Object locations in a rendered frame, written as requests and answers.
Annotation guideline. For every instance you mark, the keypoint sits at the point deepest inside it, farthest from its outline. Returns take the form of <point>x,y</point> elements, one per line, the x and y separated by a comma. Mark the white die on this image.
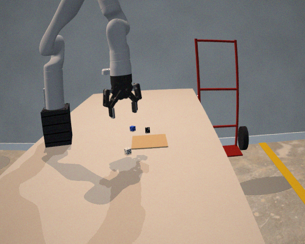
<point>127,150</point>

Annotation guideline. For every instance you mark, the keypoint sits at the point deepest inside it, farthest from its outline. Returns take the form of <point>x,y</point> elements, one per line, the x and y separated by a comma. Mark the tan flat mat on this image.
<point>149,141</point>

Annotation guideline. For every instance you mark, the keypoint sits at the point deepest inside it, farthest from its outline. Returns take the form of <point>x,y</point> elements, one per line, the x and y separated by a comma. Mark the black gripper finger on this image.
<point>110,104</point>
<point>135,98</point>

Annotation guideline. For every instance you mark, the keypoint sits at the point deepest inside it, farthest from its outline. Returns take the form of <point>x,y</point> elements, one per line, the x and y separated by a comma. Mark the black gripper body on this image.
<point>121,83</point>

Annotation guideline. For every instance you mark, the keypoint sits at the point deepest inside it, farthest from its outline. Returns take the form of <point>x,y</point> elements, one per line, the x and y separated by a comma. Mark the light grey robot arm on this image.
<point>54,45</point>

